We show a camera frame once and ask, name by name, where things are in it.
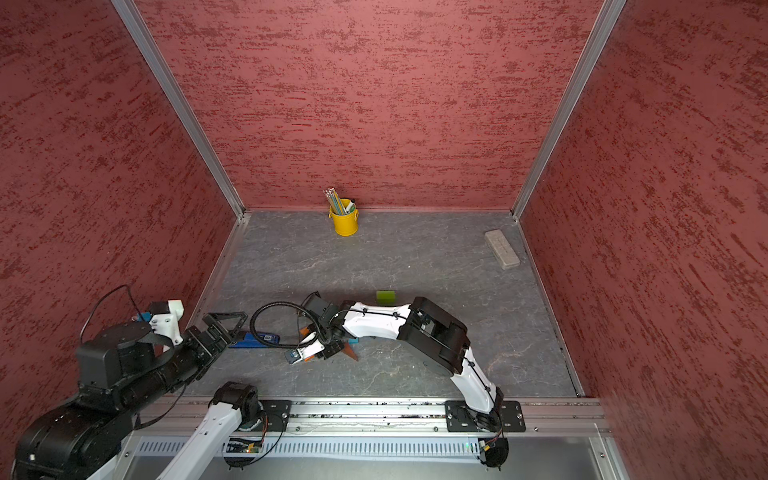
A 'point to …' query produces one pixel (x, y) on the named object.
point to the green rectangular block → (385, 298)
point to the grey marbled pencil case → (501, 249)
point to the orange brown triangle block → (304, 331)
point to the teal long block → (353, 341)
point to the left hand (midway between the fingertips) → (236, 337)
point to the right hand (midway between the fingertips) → (318, 346)
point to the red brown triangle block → (349, 351)
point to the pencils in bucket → (340, 207)
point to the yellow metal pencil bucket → (346, 225)
